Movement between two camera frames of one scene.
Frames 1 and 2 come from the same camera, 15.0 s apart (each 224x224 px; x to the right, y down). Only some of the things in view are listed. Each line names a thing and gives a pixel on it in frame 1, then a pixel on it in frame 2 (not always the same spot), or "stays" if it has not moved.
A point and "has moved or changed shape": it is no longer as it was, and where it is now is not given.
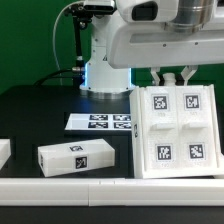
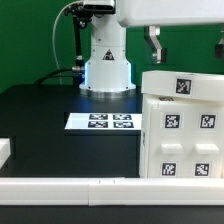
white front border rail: [111, 192] stays
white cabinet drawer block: [68, 157] -> [200, 86]
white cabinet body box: [176, 132] has moved or changed shape
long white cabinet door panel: [160, 129] has moved or changed shape
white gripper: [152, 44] -> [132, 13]
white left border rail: [5, 151] stays
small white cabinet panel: [196, 131] has moved or changed shape
